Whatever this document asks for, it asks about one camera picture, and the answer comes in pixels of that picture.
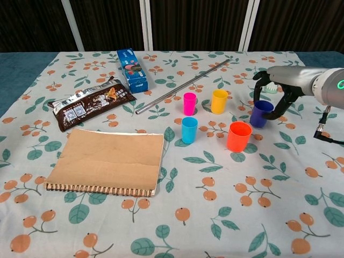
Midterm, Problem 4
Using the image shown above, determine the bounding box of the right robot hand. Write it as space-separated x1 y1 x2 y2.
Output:
252 66 318 120

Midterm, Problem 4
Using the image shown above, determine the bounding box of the purple plastic cup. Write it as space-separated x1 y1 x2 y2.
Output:
249 100 275 128

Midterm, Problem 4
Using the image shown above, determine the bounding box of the yellow plastic cup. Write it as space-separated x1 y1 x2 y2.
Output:
210 89 228 114

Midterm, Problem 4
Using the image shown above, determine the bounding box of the pink plastic cup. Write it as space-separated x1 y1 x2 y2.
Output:
183 92 197 116

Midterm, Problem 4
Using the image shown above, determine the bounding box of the blue plastic cup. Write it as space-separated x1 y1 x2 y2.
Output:
181 117 199 144

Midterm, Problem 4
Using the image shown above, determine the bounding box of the orange plastic cup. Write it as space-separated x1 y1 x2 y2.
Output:
226 121 253 153

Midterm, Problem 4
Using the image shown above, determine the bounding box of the thin metal rod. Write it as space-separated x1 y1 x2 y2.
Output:
135 59 231 116

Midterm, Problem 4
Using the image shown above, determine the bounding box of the floral tablecloth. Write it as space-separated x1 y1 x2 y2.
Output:
0 50 344 258

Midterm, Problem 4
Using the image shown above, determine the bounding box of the blue cookie box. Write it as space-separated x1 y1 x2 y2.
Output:
116 48 149 94

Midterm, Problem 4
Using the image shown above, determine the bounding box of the brown spiral notebook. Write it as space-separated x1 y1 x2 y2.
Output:
44 128 165 198

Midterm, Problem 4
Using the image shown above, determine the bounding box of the brown snack wrapper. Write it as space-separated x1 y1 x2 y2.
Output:
47 76 137 133

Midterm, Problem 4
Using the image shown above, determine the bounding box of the teal table cover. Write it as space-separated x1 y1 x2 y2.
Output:
0 50 344 119

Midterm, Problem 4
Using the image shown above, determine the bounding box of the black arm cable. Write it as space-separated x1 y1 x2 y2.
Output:
313 105 344 145

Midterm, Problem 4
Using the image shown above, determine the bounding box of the white partition frame post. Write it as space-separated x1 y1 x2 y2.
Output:
238 0 261 52
139 0 154 52
60 0 84 52

